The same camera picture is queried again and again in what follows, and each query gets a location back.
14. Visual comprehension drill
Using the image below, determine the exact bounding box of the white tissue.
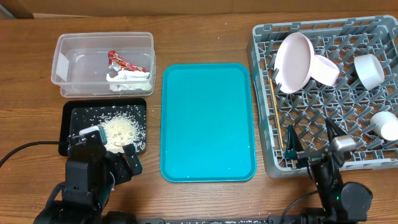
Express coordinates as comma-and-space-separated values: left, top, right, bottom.
106, 70, 152, 92

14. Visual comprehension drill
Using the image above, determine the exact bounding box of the red snack wrapper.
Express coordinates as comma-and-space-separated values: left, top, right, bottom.
108, 50, 146, 72

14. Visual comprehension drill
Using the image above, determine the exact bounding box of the wooden chopstick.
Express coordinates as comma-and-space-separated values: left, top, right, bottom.
269, 78, 284, 148

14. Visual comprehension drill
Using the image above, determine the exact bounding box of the small white cup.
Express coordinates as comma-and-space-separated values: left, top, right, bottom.
370, 111, 397, 141

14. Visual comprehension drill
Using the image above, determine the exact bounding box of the grey dishwasher rack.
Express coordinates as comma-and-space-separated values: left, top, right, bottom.
248, 16, 397, 178

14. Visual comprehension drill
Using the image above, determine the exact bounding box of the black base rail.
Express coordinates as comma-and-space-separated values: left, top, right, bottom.
135, 207, 355, 224

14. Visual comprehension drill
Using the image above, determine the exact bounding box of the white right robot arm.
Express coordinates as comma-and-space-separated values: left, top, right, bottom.
279, 118, 373, 223

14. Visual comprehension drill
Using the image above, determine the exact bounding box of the grey bowl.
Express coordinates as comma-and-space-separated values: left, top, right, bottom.
354, 54, 385, 90

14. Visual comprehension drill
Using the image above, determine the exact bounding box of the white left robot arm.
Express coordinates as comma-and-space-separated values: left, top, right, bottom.
34, 143, 143, 223

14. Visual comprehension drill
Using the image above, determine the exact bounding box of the teal plastic tray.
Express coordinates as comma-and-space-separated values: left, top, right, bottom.
160, 63, 257, 183

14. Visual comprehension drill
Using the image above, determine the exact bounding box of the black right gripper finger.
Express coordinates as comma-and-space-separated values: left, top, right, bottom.
325, 117, 346, 144
285, 124, 303, 159

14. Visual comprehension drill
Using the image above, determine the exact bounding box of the clear plastic bin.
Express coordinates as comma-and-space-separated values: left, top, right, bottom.
51, 32, 156, 98

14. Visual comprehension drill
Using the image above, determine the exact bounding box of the pile of rice grains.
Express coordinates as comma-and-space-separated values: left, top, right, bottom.
70, 105, 147, 154

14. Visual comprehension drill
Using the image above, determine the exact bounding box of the small pink plate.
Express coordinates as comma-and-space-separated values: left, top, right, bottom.
312, 55, 340, 86

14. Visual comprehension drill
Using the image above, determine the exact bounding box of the black plastic tray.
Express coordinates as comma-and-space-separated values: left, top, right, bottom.
60, 98, 146, 154

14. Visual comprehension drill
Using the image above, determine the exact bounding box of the large white plate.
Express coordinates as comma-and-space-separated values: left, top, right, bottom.
274, 32, 315, 94

